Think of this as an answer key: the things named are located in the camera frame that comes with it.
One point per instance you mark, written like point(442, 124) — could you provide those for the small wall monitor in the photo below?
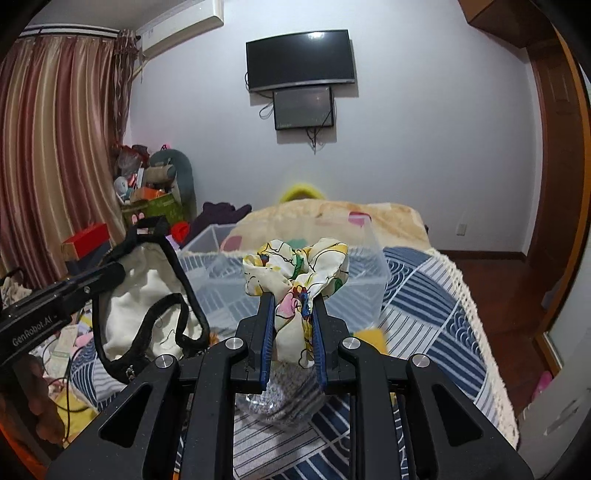
point(303, 108)

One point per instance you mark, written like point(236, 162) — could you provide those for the blue white patterned bedspread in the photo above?
point(427, 309)

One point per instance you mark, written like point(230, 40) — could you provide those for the cartoon print cloth scrunchie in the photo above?
point(296, 277)

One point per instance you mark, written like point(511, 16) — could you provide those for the yellow plush headband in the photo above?
point(301, 191)

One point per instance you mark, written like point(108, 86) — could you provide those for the white air conditioner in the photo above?
point(179, 24)

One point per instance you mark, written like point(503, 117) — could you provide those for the red box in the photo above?
point(84, 242)

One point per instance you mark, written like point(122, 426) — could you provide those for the striped red beige curtain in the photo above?
point(64, 106)

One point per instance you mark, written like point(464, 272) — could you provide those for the green cardboard box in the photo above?
point(164, 205)

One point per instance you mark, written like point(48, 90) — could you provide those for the brown wooden door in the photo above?
point(561, 222)

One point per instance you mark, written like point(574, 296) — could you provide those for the beige fleece blanket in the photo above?
point(304, 222)

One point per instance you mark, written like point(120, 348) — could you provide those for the white tote bag black trim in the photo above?
point(148, 308)

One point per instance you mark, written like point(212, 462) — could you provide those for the red plush item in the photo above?
point(179, 231)

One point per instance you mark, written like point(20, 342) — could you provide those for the grey patterned plastic pouch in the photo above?
point(292, 397)

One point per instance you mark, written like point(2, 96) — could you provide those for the dark purple garment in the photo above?
point(221, 213)

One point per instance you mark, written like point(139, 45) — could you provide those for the grey green neck pillow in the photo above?
point(182, 182)

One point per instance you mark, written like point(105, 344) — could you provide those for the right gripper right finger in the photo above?
point(327, 334)

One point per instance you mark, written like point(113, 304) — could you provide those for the large black wall television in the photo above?
point(300, 59)

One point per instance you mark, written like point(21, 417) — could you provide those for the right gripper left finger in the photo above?
point(252, 371)

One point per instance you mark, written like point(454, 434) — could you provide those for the clear plastic storage box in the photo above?
point(218, 282)

